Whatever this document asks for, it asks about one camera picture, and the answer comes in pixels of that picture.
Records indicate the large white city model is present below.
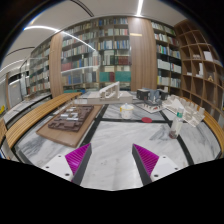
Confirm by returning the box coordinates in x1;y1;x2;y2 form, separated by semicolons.
161;94;206;128

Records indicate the wall bookshelf full of books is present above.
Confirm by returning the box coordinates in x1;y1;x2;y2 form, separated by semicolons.
28;16;183;98

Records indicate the white ramp architectural model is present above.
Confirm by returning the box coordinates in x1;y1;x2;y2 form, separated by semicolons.
73;81;134;106

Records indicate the wooden cubby shelf unit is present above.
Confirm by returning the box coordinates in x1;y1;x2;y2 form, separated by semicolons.
173;19;224;123

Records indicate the brown architectural model on board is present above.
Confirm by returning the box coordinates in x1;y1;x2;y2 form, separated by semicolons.
35;104;103;149

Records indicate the dark grey building model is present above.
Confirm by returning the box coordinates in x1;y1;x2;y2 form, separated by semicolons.
135;87;170;104

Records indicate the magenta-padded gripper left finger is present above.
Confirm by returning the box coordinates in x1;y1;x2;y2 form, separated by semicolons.
41;143;93;186

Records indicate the small white columned model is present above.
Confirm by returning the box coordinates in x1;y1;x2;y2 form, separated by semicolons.
134;101;165;114

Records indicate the clear plastic drink bottle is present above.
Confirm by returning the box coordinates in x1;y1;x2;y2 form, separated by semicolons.
168;106;185;140

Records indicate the curved wooden slatted bench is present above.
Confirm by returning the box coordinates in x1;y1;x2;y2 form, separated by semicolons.
4;92;83;149

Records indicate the white ceiling strip light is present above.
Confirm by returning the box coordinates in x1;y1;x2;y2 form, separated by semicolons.
134;0;145;17

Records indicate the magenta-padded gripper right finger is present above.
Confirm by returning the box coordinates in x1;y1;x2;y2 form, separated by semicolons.
132;143;183;186

